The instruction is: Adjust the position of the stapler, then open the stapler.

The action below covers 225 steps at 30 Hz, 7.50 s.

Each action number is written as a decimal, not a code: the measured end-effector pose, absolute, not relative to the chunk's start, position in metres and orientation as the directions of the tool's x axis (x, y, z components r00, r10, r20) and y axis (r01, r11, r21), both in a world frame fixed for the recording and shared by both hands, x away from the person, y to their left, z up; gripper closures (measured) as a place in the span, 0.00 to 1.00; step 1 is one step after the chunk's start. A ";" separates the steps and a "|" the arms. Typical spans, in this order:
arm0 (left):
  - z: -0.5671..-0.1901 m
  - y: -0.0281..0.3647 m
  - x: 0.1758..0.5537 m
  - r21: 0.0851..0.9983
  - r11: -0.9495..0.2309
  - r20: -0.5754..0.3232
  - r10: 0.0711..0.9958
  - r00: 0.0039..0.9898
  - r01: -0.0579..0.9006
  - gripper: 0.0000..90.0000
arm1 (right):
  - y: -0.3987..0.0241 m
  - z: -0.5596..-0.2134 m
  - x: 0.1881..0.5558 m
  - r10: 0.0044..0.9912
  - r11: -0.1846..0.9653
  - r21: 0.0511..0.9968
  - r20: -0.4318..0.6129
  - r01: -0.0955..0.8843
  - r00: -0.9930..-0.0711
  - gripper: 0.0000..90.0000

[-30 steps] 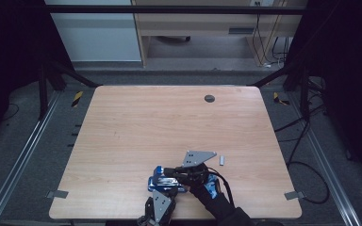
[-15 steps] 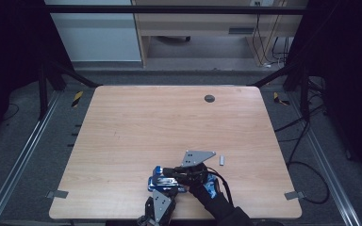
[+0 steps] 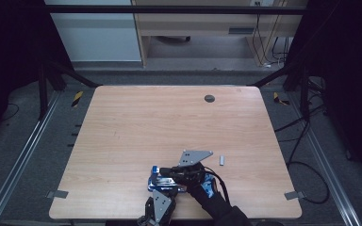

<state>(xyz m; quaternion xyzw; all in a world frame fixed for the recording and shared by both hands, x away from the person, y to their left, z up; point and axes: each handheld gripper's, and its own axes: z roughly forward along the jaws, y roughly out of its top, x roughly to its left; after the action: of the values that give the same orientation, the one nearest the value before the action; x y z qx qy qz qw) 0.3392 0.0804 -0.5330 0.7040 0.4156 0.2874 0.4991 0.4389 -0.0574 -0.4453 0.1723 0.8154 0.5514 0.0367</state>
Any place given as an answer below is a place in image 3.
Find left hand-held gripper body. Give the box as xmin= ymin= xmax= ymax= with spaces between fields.
xmin=137 ymin=189 xmax=177 ymax=226

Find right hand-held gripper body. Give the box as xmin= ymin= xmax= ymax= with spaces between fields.
xmin=166 ymin=149 xmax=214 ymax=186

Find blue stapler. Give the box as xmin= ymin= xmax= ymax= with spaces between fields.
xmin=147 ymin=165 xmax=189 ymax=193

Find person's left hand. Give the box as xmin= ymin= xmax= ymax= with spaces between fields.
xmin=137 ymin=216 xmax=154 ymax=226

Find person's right hand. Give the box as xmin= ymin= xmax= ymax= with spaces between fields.
xmin=184 ymin=171 xmax=217 ymax=200

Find yellow black tape piece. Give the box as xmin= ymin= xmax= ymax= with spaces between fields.
xmin=71 ymin=90 xmax=85 ymax=108

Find wooden desk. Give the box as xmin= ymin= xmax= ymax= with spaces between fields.
xmin=131 ymin=0 xmax=309 ymax=68

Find white cabinet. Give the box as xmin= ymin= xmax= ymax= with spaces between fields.
xmin=50 ymin=0 xmax=142 ymax=62

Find black curtain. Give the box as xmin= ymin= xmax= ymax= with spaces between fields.
xmin=0 ymin=0 xmax=74 ymax=150
xmin=285 ymin=0 xmax=362 ymax=182

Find grey table bracket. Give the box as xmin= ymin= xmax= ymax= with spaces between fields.
xmin=284 ymin=190 xmax=307 ymax=201
xmin=45 ymin=189 xmax=70 ymax=200

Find yellow-handled tool on right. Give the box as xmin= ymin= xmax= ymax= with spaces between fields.
xmin=272 ymin=91 xmax=291 ymax=106

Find black diagonal frame strut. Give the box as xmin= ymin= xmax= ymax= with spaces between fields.
xmin=47 ymin=60 xmax=104 ymax=89
xmin=252 ymin=63 xmax=297 ymax=89

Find black frame post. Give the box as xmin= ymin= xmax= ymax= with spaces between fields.
xmin=38 ymin=62 xmax=49 ymax=121
xmin=299 ymin=66 xmax=311 ymax=121

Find aluminium floor rail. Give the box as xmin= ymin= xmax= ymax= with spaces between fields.
xmin=289 ymin=93 xmax=362 ymax=226
xmin=0 ymin=90 xmax=61 ymax=226

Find hanging desk cables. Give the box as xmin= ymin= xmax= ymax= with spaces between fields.
xmin=252 ymin=13 xmax=292 ymax=69

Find black floor cable loop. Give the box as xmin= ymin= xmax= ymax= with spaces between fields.
xmin=274 ymin=103 xmax=332 ymax=205

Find black frame crossbar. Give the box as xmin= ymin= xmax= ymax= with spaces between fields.
xmin=45 ymin=4 xmax=307 ymax=15

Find thin black floor cable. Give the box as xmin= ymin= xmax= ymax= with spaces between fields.
xmin=0 ymin=103 xmax=21 ymax=122

